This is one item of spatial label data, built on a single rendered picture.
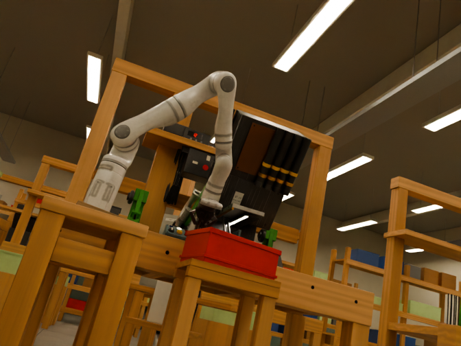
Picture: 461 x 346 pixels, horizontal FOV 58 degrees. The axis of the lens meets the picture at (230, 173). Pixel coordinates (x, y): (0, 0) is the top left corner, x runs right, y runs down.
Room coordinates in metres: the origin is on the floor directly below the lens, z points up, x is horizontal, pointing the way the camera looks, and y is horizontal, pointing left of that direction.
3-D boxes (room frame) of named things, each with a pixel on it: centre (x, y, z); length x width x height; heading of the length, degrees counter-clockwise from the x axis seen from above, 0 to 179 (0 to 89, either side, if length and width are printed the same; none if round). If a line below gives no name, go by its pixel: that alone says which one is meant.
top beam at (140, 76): (2.41, 0.11, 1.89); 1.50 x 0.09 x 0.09; 104
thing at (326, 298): (1.85, -0.04, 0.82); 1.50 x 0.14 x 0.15; 104
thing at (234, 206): (2.05, -0.07, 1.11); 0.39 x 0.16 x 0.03; 14
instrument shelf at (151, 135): (2.37, 0.10, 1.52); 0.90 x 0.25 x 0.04; 104
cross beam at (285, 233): (2.48, 0.12, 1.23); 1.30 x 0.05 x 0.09; 104
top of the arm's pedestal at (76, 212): (1.41, 0.42, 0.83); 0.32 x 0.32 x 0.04; 21
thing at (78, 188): (2.41, 0.11, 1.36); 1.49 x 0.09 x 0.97; 104
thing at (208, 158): (2.30, 0.19, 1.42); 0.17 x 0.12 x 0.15; 104
